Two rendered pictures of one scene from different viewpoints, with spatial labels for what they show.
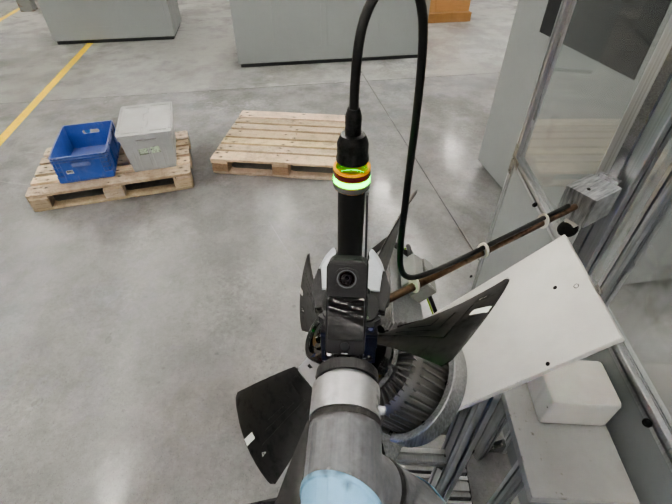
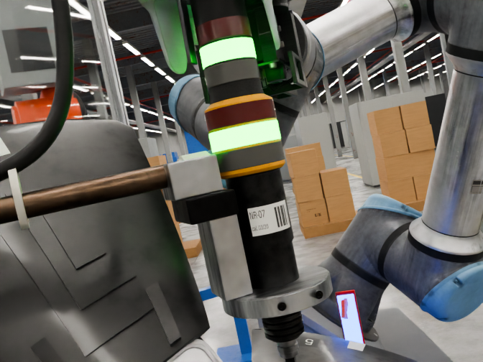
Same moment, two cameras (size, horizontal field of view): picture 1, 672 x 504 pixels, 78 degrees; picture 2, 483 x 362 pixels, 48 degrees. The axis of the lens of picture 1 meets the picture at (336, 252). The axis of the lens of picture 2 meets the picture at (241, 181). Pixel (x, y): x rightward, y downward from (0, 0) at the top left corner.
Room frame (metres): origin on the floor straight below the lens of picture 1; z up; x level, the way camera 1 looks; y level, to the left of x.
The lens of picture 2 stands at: (0.75, 0.04, 1.39)
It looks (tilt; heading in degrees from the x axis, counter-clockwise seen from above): 3 degrees down; 192
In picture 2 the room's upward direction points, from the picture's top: 12 degrees counter-clockwise
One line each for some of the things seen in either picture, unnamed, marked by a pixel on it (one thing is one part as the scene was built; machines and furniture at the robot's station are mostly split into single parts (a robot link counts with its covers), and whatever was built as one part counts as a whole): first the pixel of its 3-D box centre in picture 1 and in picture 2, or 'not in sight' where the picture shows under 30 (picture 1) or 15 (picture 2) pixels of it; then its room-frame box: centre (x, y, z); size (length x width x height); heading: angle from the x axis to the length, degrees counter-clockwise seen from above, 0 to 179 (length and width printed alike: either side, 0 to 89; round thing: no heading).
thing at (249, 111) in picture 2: not in sight; (240, 115); (0.42, -0.02, 1.41); 0.04 x 0.04 x 0.01
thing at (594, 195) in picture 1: (589, 199); not in sight; (0.75, -0.55, 1.39); 0.10 x 0.07 x 0.09; 122
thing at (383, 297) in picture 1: (371, 296); not in sight; (0.37, -0.05, 1.50); 0.09 x 0.05 x 0.02; 165
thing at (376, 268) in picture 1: (373, 281); (171, 27); (0.41, -0.05, 1.48); 0.09 x 0.03 x 0.06; 165
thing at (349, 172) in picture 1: (351, 176); not in sight; (0.42, -0.02, 1.65); 0.04 x 0.04 x 0.03
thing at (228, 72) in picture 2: not in sight; (232, 75); (0.42, -0.02, 1.44); 0.03 x 0.03 x 0.01
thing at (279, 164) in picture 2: not in sight; (244, 136); (0.42, -0.02, 1.40); 0.04 x 0.04 x 0.05
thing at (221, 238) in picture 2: not in sight; (248, 228); (0.43, -0.03, 1.34); 0.09 x 0.07 x 0.10; 122
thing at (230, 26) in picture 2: not in sight; (223, 33); (0.42, -0.02, 1.46); 0.03 x 0.03 x 0.01
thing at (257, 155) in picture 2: not in sight; (249, 156); (0.42, -0.02, 1.39); 0.04 x 0.04 x 0.01
